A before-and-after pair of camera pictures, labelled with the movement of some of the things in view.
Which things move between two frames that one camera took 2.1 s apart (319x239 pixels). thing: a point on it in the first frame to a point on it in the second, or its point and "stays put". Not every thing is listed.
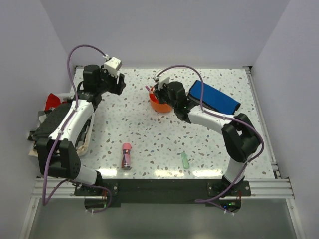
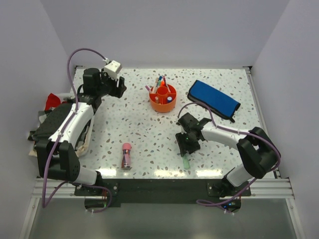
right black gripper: x=158 y=92 to x=183 y=147
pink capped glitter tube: x=126 y=156 stays put
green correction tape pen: x=185 y=160 stays put
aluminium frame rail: x=65 y=189 stays put
